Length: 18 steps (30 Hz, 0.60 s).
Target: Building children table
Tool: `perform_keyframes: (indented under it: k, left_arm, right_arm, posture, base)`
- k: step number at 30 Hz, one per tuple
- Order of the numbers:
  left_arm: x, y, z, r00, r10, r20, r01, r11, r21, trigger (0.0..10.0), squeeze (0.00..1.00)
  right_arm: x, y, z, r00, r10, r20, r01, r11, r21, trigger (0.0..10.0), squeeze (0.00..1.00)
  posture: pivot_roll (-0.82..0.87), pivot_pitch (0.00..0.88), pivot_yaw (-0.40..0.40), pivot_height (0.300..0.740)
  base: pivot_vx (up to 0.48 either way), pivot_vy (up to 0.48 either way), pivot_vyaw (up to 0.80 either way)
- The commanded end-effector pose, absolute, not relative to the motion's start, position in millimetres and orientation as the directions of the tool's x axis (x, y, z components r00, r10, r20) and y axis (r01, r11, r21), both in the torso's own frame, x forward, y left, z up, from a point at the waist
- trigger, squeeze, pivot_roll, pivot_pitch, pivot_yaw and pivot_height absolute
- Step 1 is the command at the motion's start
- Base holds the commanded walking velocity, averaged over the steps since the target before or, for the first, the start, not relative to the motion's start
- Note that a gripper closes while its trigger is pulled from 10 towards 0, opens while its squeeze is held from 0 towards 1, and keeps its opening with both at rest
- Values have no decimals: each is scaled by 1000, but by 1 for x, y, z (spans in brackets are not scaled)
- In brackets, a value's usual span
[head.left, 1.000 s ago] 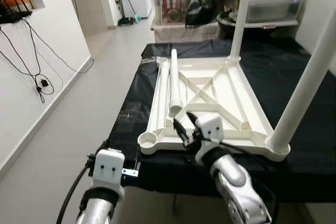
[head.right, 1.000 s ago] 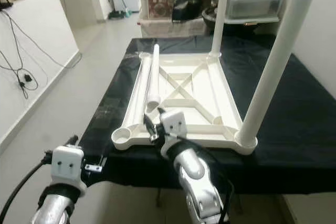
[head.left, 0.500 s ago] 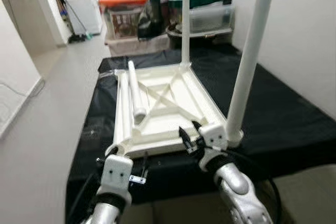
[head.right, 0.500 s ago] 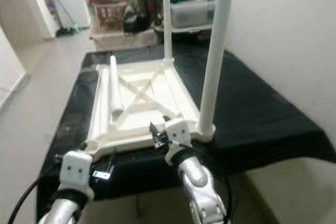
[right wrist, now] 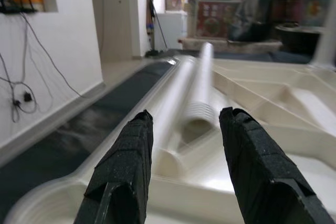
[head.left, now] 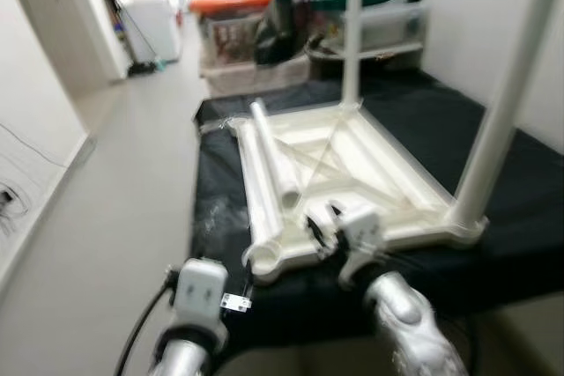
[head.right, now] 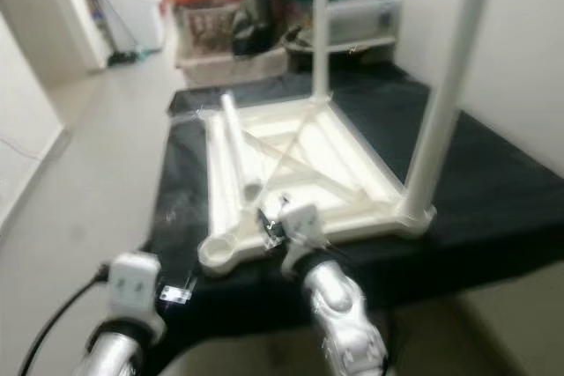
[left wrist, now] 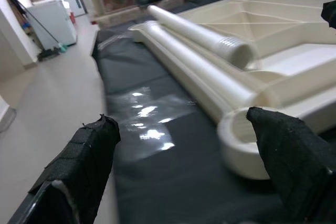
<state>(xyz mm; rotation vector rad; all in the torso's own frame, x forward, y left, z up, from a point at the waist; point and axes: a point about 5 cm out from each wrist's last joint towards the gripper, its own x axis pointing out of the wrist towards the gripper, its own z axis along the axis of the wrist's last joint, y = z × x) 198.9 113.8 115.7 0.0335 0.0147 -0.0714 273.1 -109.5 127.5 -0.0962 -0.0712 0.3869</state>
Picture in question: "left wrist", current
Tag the white cabinet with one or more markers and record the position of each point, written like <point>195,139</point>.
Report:
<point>52,22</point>

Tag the cross-shaped clear tape patch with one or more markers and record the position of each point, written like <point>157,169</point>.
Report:
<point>149,132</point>

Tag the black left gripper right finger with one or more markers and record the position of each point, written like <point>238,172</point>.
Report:
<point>291,155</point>

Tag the white plastic children table top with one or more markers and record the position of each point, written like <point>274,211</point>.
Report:
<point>288,58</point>

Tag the small teal object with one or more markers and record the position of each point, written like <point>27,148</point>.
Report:
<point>63,48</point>

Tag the black table cloth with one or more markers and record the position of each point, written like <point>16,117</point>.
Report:
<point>157,182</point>

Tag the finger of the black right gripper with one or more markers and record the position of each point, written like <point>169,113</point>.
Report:
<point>330,14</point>

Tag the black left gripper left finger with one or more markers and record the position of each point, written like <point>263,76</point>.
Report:
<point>89,155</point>

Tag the white appliance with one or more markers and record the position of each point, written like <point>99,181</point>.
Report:
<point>76,3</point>

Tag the beige quilted cover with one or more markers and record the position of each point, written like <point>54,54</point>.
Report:
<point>126,15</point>

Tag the white plastic table leg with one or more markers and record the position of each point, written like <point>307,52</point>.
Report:
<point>189,28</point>

